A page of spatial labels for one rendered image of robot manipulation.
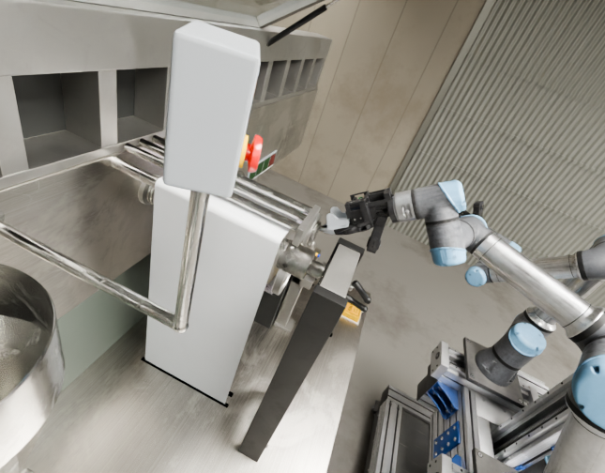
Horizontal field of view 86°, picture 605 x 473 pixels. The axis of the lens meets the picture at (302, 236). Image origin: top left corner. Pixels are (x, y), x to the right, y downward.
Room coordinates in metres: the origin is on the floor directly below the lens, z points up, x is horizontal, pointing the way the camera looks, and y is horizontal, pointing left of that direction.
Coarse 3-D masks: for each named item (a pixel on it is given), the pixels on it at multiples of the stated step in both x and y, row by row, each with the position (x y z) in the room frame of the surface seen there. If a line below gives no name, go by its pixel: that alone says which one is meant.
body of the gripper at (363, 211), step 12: (360, 192) 0.80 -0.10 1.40; (372, 192) 0.78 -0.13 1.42; (384, 192) 0.75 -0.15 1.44; (348, 204) 0.74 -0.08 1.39; (360, 204) 0.74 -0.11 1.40; (372, 204) 0.75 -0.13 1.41; (384, 204) 0.75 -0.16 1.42; (348, 216) 0.74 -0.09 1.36; (360, 216) 0.74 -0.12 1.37; (372, 216) 0.75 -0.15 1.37
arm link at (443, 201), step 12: (456, 180) 0.75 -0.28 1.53; (420, 192) 0.74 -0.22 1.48; (432, 192) 0.73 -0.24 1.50; (444, 192) 0.72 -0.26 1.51; (456, 192) 0.72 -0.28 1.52; (420, 204) 0.72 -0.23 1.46; (432, 204) 0.71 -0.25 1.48; (444, 204) 0.71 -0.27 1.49; (456, 204) 0.71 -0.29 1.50; (420, 216) 0.72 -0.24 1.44; (432, 216) 0.71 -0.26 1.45; (444, 216) 0.70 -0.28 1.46; (456, 216) 0.71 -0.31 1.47
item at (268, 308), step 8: (288, 280) 0.72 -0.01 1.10; (264, 296) 0.70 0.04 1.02; (272, 296) 0.70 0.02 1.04; (280, 296) 0.69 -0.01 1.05; (264, 304) 0.70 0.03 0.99; (272, 304) 0.70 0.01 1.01; (280, 304) 0.74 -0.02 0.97; (256, 312) 0.70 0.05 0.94; (264, 312) 0.70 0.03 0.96; (272, 312) 0.69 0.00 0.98; (256, 320) 0.70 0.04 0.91; (264, 320) 0.70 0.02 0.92; (272, 320) 0.69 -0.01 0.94
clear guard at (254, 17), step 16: (144, 0) 0.57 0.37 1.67; (160, 0) 0.60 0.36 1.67; (176, 0) 0.63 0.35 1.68; (192, 0) 0.66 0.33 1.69; (208, 0) 0.69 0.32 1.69; (224, 0) 0.73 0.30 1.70; (240, 0) 0.77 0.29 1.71; (256, 0) 0.81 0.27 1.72; (272, 0) 0.86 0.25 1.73; (288, 0) 0.92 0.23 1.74; (240, 16) 0.88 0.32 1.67; (256, 16) 0.93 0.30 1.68
